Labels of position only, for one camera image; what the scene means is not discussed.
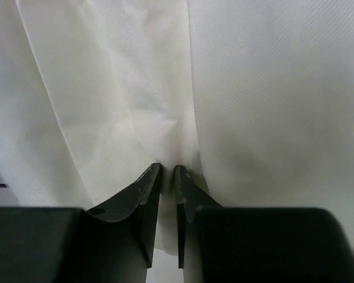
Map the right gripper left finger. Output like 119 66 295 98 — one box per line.
0 163 161 282

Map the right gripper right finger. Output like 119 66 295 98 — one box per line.
173 166 354 282

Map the white skirt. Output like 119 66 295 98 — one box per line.
0 1 354 247

